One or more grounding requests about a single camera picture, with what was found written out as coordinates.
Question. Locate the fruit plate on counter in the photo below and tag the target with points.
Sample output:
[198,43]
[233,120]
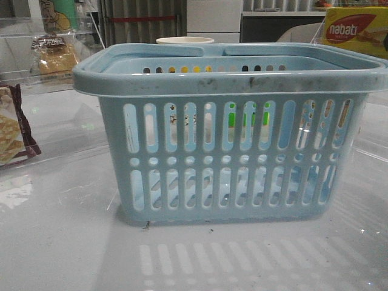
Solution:
[322,4]

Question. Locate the light blue plastic basket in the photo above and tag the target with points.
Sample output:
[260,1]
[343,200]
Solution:
[210,132]

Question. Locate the grey armchair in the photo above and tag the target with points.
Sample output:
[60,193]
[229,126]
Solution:
[300,33]

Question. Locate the maroon cracker snack packet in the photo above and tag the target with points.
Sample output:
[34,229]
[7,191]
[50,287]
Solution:
[17,143]

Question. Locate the packaged bread clear wrapper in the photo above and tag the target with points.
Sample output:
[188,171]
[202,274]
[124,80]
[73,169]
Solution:
[52,55]

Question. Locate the green cartoon bottle rear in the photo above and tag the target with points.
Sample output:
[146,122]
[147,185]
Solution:
[58,15]

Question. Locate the dark grey counter cabinet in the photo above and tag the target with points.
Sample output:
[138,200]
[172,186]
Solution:
[269,26]

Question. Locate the right clear acrylic shelf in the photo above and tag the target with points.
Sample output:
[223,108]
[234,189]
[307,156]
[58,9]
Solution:
[316,34]

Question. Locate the yellow nabati wafer box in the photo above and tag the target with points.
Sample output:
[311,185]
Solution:
[377,15]

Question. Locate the clear acrylic display shelf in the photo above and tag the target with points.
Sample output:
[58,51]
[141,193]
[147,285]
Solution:
[17,35]

